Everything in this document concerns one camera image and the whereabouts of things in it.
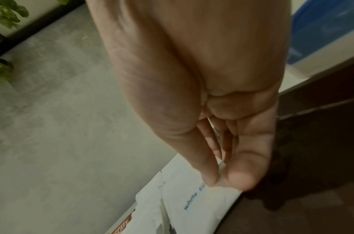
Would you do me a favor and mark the brown plastic tray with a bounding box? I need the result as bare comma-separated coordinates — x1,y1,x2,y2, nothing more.
214,52,354,234

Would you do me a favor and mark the green plant wall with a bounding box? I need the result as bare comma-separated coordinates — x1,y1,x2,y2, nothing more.
0,0,70,81

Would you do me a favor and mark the row of red Nescafe sachets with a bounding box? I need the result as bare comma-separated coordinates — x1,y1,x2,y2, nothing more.
104,209,137,234

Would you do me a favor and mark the person's right hand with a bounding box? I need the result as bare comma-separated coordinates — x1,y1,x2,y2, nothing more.
85,0,292,191

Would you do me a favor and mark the white sugar packet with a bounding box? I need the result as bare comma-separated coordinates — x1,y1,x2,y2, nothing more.
162,180,242,234

